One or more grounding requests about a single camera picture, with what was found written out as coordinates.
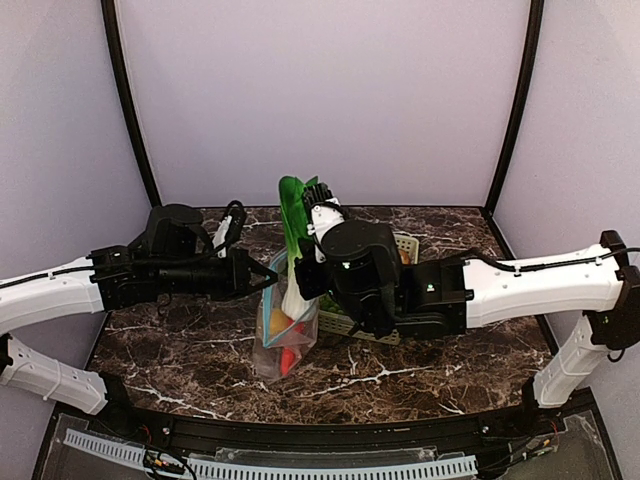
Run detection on black frame right post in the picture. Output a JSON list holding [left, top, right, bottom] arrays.
[[484, 0, 545, 216]]

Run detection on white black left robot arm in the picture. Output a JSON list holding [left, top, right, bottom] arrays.
[[1, 200, 277, 415]]

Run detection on pale green plastic basket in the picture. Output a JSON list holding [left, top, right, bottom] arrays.
[[318, 233, 420, 346]]

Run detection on white slotted cable duct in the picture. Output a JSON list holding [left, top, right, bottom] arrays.
[[63, 428, 478, 479]]

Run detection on black front frame rail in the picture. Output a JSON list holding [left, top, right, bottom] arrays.
[[112, 408, 529, 452]]

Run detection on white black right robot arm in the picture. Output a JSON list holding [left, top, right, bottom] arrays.
[[294, 220, 639, 409]]

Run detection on clear zip top bag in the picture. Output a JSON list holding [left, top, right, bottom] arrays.
[[252, 248, 319, 383]]

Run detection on red toy chili pepper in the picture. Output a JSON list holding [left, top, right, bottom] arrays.
[[280, 323, 306, 377]]

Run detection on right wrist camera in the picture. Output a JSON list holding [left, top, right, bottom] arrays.
[[302, 183, 348, 242]]

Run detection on black frame left post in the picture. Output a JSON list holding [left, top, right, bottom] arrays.
[[100, 0, 162, 208]]

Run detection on black frame post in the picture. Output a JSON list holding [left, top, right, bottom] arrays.
[[484, 0, 545, 216], [100, 0, 162, 208]]

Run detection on green toy grapes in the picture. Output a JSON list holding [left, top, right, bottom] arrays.
[[319, 295, 343, 314]]

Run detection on yellow toy lemon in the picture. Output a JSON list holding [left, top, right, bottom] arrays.
[[269, 308, 293, 337]]

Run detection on green toy leafy vegetable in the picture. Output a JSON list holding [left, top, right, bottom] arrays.
[[278, 176, 318, 321]]

